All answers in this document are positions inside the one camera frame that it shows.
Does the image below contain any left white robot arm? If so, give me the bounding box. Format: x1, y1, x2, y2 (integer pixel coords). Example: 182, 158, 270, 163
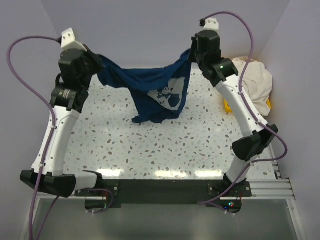
20, 47, 104, 198

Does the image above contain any yellow plastic tray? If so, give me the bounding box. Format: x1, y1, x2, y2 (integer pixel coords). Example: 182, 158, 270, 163
223, 98, 272, 113

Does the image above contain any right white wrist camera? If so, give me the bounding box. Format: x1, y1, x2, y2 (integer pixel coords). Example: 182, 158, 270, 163
199, 17, 219, 32

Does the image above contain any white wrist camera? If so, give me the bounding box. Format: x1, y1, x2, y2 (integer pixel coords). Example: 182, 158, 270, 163
61, 28, 87, 51
199, 17, 219, 32

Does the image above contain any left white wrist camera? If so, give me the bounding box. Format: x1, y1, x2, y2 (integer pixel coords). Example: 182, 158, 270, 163
61, 28, 87, 51

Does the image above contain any blue mickey t shirt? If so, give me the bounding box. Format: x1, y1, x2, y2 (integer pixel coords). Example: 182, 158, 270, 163
97, 49, 192, 124

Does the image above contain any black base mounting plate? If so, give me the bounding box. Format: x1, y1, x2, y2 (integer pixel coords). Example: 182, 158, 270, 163
74, 178, 251, 213

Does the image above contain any aluminium frame rail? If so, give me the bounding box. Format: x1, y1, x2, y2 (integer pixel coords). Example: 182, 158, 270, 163
220, 161, 296, 201

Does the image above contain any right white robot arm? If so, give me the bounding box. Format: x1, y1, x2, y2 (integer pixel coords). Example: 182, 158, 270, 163
188, 29, 278, 197

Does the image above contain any cream white t shirt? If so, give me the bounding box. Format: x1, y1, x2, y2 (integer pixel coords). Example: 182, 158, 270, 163
242, 59, 273, 117

